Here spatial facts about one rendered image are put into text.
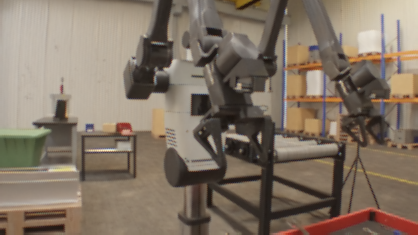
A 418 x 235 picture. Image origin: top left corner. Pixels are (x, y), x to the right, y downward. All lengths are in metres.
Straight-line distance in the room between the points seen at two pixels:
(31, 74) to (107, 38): 3.42
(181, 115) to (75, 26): 12.10
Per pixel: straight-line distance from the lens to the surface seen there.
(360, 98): 0.85
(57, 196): 3.19
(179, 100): 1.03
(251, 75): 0.47
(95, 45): 12.86
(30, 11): 13.30
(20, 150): 3.97
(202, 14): 0.63
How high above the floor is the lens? 1.31
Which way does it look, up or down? level
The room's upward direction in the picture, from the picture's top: 1 degrees clockwise
